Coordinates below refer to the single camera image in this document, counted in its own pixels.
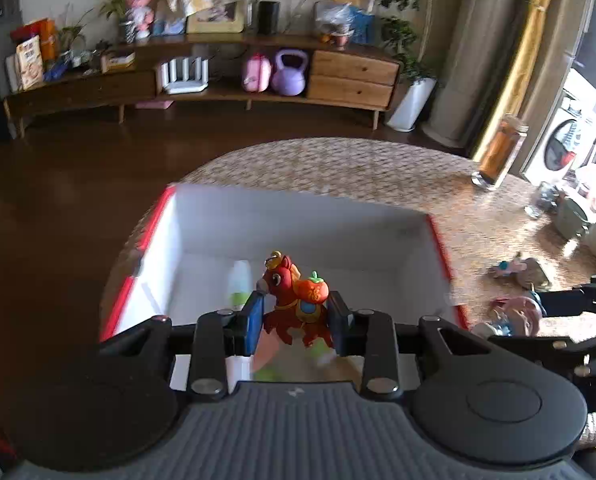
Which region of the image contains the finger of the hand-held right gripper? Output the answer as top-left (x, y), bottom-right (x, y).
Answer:
top-left (488, 335), bottom-right (596, 383)
top-left (530, 274), bottom-right (596, 318)

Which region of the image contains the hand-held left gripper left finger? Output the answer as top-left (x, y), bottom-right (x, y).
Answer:
top-left (143, 290), bottom-right (265, 401)

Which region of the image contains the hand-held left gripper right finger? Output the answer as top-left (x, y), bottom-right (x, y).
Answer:
top-left (328, 290), bottom-right (489, 396)

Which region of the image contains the pink and blue doll figure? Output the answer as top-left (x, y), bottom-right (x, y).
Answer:
top-left (470, 295), bottom-right (544, 339)

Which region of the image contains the red horse toy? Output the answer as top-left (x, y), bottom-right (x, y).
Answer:
top-left (255, 250), bottom-right (336, 348)

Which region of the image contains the red and white cardboard box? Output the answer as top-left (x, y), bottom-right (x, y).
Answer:
top-left (99, 182), bottom-right (471, 396)

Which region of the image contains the small blue white figure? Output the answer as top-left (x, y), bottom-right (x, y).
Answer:
top-left (488, 259), bottom-right (526, 279)

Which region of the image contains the clear glass jar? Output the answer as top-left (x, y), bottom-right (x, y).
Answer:
top-left (524, 180), bottom-right (559, 219)

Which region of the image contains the glass bottle with brown liquid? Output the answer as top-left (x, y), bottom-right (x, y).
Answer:
top-left (472, 114), bottom-right (529, 192)

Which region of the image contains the white washing machine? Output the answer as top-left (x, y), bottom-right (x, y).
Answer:
top-left (520, 92), bottom-right (596, 186)

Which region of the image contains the white planter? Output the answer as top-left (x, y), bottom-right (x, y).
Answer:
top-left (385, 77), bottom-right (438, 132)

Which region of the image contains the wooden cabinet drawer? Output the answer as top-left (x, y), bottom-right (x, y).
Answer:
top-left (307, 75), bottom-right (395, 110)
top-left (310, 50), bottom-right (400, 86)

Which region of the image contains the yellow curtain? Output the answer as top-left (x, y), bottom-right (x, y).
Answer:
top-left (470, 0), bottom-right (564, 161)

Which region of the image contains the purple kettlebell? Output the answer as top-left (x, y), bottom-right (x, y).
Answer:
top-left (270, 49), bottom-right (310, 97)

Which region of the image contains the pink kettlebell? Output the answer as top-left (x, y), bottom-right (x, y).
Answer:
top-left (241, 52), bottom-right (272, 93)

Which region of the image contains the white router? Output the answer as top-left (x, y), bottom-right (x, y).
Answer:
top-left (157, 57), bottom-right (210, 96)

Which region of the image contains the beige curtain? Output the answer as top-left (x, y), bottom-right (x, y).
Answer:
top-left (423, 0), bottom-right (534, 148)

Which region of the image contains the wooden tv cabinet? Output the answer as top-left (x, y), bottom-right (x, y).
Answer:
top-left (3, 35), bottom-right (404, 138)

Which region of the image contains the small wooden tissue box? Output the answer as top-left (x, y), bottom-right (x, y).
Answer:
top-left (100, 51), bottom-right (136, 73)

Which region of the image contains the blue bag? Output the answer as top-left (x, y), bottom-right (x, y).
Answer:
top-left (350, 7), bottom-right (379, 46)

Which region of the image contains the clear plastic bag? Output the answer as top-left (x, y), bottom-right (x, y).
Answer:
top-left (314, 0), bottom-right (356, 43)

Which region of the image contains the black cylinder speaker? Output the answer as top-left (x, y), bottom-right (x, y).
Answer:
top-left (257, 0), bottom-right (282, 36)

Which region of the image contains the small potted plant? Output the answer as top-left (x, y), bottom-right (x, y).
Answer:
top-left (100, 0), bottom-right (134, 43)

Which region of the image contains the pink doll ornament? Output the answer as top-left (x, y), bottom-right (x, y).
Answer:
top-left (120, 0), bottom-right (156, 41)

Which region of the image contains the snack bag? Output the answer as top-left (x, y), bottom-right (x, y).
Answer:
top-left (15, 35), bottom-right (45, 91)

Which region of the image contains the orange box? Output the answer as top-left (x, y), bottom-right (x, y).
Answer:
top-left (10, 17), bottom-right (59, 61)

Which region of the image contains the picture frame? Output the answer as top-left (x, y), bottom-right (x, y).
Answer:
top-left (185, 0), bottom-right (246, 35)

